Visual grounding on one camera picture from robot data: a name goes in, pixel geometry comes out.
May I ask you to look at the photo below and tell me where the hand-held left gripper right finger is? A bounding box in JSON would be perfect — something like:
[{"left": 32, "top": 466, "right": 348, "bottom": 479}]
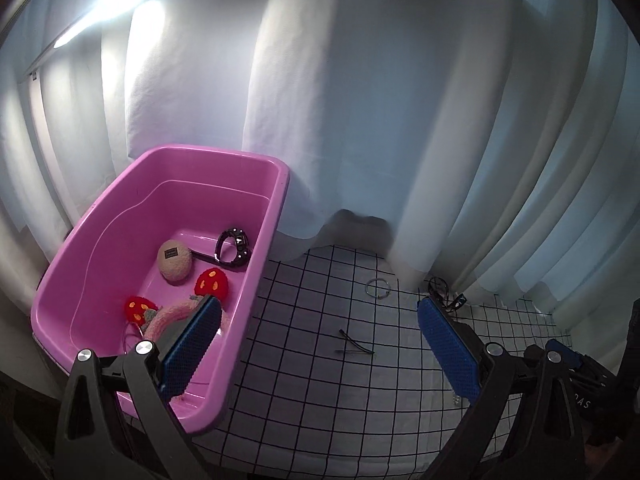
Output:
[{"left": 416, "top": 296, "right": 586, "bottom": 480}]

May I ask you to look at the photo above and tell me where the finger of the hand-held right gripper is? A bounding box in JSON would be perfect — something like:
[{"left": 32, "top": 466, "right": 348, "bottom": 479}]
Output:
[{"left": 544, "top": 338, "right": 585, "bottom": 376}]

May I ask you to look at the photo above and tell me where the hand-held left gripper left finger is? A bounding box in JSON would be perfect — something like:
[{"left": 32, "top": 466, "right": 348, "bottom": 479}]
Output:
[{"left": 54, "top": 294, "right": 223, "bottom": 480}]

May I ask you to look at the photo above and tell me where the pink strawberry plush headband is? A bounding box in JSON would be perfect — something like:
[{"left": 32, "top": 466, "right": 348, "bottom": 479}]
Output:
[{"left": 125, "top": 267, "right": 232, "bottom": 356}]

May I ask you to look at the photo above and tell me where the large silver bangle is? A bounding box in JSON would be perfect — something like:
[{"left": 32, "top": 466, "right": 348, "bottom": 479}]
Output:
[{"left": 121, "top": 322, "right": 143, "bottom": 357}]

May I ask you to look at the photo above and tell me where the beige round hair claw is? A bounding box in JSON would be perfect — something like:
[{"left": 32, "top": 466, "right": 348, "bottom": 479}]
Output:
[{"left": 157, "top": 240, "right": 192, "bottom": 286}]

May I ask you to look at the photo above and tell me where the pink plastic bin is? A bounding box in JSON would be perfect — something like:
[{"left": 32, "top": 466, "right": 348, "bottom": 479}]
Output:
[{"left": 30, "top": 145, "right": 291, "bottom": 436}]

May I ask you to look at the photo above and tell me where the black wristwatch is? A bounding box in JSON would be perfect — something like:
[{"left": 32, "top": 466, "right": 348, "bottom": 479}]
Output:
[{"left": 192, "top": 227, "right": 251, "bottom": 267}]

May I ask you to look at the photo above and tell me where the white black-grid tablecloth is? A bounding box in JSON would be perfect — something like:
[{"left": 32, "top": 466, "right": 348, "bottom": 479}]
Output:
[{"left": 190, "top": 245, "right": 573, "bottom": 466}]

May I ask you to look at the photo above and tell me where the white curtain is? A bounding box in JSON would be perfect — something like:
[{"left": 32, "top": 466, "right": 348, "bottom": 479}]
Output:
[{"left": 0, "top": 0, "right": 640, "bottom": 326}]

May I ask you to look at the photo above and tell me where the small silver ring bracelet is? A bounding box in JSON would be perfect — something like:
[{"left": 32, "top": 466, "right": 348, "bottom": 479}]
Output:
[{"left": 365, "top": 277, "right": 392, "bottom": 300}]

